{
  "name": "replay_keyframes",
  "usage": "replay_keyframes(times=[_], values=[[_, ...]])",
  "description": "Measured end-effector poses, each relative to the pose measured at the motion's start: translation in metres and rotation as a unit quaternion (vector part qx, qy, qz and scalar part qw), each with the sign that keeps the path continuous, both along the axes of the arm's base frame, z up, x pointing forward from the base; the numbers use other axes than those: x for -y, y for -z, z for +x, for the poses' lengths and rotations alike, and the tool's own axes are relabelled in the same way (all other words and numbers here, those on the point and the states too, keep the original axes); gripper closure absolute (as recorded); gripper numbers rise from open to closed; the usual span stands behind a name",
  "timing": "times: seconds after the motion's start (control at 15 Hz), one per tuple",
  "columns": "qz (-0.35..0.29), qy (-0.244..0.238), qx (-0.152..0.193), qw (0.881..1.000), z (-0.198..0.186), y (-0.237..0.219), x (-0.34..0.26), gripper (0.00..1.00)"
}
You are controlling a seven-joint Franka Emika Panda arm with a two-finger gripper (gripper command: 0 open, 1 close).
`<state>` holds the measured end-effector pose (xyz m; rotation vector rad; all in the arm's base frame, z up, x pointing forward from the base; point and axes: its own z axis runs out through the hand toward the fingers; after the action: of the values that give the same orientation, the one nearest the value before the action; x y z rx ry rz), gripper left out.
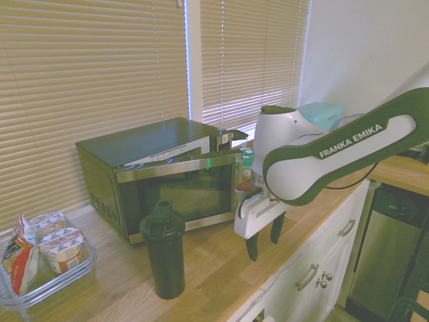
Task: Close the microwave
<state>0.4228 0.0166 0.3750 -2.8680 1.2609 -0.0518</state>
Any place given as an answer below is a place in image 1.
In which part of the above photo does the black microwave body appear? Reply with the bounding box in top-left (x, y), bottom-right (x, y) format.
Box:
top-left (75, 116), bottom-right (249, 235)

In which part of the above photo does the silver drawer handle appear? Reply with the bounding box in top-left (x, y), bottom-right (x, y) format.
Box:
top-left (338, 219), bottom-right (357, 238)
top-left (295, 263), bottom-right (320, 292)

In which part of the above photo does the teal box appliance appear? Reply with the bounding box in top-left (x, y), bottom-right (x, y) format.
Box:
top-left (296, 102), bottom-right (345, 133)

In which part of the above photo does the white kitchen cabinet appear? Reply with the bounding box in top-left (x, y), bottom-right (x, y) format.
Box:
top-left (231, 180), bottom-right (371, 322)

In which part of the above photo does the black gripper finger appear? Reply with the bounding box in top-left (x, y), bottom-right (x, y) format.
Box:
top-left (270, 211), bottom-right (286, 245)
top-left (245, 232), bottom-right (259, 263)

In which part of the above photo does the wrist camera with red mount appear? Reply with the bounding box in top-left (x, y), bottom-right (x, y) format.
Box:
top-left (234, 179), bottom-right (264, 202)

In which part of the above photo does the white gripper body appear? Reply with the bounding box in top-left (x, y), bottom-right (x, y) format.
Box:
top-left (233, 195), bottom-right (286, 240)

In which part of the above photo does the spice jar with green lid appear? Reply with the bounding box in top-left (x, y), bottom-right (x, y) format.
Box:
top-left (241, 147), bottom-right (257, 180)

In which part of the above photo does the black shaker bottle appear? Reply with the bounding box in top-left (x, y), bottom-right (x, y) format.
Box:
top-left (139, 199), bottom-right (186, 300)

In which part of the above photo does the dark tubular stand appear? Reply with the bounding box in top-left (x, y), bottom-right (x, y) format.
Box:
top-left (387, 294), bottom-right (429, 322)

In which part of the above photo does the black cable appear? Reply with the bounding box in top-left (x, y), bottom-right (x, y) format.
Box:
top-left (323, 160), bottom-right (381, 191)

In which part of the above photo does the clear plastic storage container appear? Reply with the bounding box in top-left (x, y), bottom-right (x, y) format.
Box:
top-left (0, 213), bottom-right (97, 311)

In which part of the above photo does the stainless steel dishwasher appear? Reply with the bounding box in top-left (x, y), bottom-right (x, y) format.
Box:
top-left (348, 182), bottom-right (429, 321)

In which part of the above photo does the instant noodle cup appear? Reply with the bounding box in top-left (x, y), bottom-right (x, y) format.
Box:
top-left (28, 211), bottom-right (66, 236)
top-left (38, 227), bottom-right (87, 274)

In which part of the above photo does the narrow beige window blind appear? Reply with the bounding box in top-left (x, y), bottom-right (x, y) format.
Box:
top-left (200, 0), bottom-right (311, 139)

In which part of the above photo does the red and white snack bag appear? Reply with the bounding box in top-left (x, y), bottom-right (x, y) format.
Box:
top-left (1, 213), bottom-right (40, 297)

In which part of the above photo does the large dark blue box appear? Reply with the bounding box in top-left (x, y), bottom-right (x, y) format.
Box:
top-left (115, 150), bottom-right (243, 246)

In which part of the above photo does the wide beige window blind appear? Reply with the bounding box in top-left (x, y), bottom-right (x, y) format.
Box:
top-left (0, 0), bottom-right (188, 233)

